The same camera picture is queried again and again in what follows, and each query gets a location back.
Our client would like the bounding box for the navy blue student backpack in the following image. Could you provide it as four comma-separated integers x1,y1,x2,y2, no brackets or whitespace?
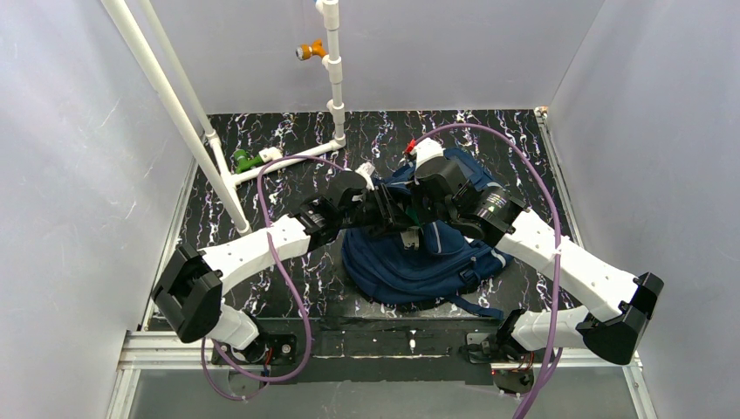
341,148,512,319

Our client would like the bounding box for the teal green eraser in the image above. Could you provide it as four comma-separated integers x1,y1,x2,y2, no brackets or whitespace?
406,209,421,227

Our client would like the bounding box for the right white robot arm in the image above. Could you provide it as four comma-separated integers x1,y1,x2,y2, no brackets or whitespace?
409,156,664,365

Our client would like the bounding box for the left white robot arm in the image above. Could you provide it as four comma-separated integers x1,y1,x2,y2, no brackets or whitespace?
151,171,415,349

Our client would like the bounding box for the green pipe valve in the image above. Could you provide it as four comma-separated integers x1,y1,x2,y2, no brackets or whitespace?
233,149,264,174

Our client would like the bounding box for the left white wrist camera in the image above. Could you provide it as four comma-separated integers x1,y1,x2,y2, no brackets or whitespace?
354,161,375,190

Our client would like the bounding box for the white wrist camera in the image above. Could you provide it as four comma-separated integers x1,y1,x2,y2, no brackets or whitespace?
354,161,375,190
404,138,444,168

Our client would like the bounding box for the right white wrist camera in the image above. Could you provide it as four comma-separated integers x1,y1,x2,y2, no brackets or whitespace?
404,138,444,168

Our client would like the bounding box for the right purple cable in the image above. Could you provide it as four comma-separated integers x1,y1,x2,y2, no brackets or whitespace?
413,122,565,419

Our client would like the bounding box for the purple cable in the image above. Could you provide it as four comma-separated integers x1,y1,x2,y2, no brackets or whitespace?
200,154,348,402
413,122,565,419

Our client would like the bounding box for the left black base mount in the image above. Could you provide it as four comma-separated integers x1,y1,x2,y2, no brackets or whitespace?
220,333,299,367

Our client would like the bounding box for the white PVC pipe frame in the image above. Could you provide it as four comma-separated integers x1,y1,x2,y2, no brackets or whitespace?
101,0,346,236

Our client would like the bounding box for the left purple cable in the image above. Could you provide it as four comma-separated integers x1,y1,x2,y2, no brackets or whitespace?
200,154,348,402

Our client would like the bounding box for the aluminium rail frame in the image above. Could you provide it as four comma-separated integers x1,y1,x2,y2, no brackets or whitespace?
106,106,657,419

